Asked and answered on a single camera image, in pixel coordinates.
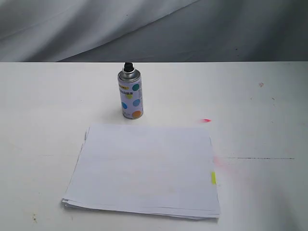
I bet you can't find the polka dot spray paint can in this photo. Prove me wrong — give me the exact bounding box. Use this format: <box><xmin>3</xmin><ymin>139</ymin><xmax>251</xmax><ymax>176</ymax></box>
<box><xmin>117</xmin><ymin>63</ymin><xmax>143</xmax><ymax>119</ymax></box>

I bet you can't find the white paper stack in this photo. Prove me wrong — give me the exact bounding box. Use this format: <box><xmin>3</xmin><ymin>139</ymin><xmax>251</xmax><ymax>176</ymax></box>
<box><xmin>63</xmin><ymin>124</ymin><xmax>220</xmax><ymax>219</ymax></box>

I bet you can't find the grey backdrop cloth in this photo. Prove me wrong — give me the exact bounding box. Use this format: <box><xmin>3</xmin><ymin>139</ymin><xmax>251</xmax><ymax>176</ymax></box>
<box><xmin>0</xmin><ymin>0</ymin><xmax>308</xmax><ymax>62</ymax></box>

